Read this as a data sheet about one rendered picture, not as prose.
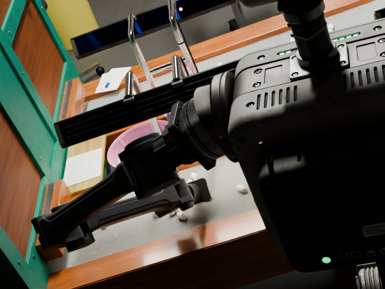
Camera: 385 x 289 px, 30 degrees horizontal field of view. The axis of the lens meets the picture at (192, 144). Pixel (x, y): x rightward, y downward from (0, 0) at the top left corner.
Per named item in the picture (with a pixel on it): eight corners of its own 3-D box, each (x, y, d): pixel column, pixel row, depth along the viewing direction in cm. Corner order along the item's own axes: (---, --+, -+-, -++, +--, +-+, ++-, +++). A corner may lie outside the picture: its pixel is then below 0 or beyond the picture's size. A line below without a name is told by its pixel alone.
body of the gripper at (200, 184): (173, 187, 215) (168, 188, 207) (205, 177, 213) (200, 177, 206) (180, 209, 214) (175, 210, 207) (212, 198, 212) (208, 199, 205)
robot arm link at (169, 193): (75, 247, 165) (57, 204, 167) (63, 255, 169) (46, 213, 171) (201, 204, 196) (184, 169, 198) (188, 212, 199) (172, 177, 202)
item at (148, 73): (222, 123, 261) (178, 18, 237) (170, 140, 264) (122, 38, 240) (217, 97, 277) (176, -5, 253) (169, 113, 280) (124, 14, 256)
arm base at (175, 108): (215, 168, 133) (172, 125, 128) (182, 187, 137) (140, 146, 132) (219, 140, 139) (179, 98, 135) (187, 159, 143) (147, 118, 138)
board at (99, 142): (102, 186, 241) (101, 183, 240) (62, 199, 243) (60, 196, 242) (106, 131, 268) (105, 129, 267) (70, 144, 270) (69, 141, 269)
